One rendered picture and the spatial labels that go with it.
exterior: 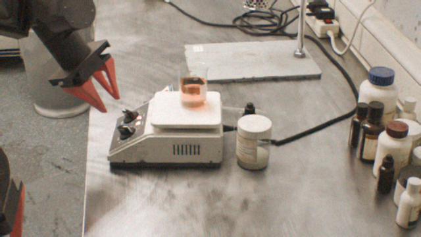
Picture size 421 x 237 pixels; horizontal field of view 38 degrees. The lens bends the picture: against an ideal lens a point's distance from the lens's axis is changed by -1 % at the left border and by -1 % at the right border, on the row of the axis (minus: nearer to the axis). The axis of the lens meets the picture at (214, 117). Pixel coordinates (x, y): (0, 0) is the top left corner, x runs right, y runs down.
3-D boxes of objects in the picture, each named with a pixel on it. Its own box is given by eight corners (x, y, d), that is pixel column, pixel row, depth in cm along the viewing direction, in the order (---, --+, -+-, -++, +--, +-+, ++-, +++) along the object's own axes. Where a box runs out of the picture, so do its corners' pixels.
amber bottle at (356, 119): (362, 151, 112) (368, 110, 108) (345, 145, 114) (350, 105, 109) (368, 142, 115) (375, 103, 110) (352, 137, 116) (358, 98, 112)
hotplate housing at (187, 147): (107, 168, 106) (103, 129, 102) (117, 130, 118) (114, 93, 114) (235, 169, 107) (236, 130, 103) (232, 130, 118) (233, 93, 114)
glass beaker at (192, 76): (211, 100, 111) (211, 59, 107) (204, 114, 106) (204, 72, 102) (179, 96, 112) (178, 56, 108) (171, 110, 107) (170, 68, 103)
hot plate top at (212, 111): (150, 128, 103) (149, 124, 102) (155, 95, 113) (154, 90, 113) (221, 128, 103) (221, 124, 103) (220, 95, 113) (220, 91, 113)
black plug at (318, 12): (310, 20, 158) (310, 12, 157) (305, 14, 162) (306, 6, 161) (335, 19, 159) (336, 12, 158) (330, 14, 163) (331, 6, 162)
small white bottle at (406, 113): (405, 145, 114) (414, 105, 109) (390, 139, 116) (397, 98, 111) (415, 139, 116) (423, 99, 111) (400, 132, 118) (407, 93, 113)
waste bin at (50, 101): (23, 124, 265) (8, 34, 244) (31, 90, 293) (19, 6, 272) (99, 120, 269) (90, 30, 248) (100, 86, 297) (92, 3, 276)
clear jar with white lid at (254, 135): (250, 148, 112) (252, 110, 108) (276, 160, 109) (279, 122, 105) (229, 162, 109) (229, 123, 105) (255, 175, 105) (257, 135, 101)
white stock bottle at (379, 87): (352, 138, 116) (361, 77, 109) (354, 120, 122) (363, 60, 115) (391, 143, 114) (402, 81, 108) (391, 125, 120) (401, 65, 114)
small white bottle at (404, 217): (393, 225, 94) (402, 183, 90) (398, 214, 96) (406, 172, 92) (413, 232, 93) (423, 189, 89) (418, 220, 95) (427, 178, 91)
